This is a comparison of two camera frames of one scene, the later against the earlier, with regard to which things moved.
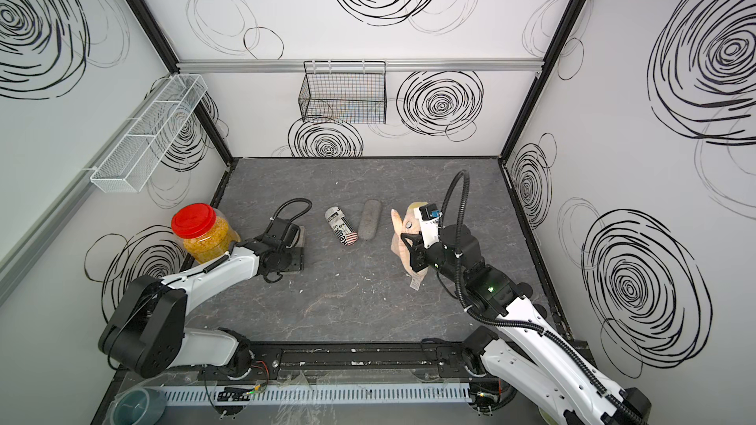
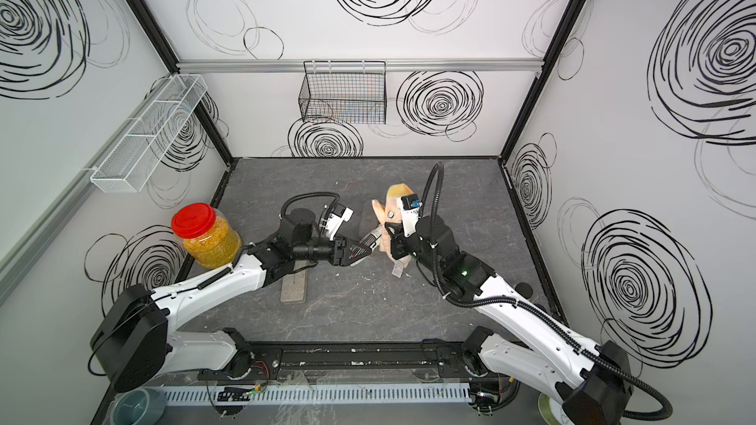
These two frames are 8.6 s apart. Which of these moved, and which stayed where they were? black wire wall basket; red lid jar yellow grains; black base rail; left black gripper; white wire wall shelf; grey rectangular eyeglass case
Moved: left black gripper; grey rectangular eyeglass case
Stayed: black wire wall basket; red lid jar yellow grains; black base rail; white wire wall shelf
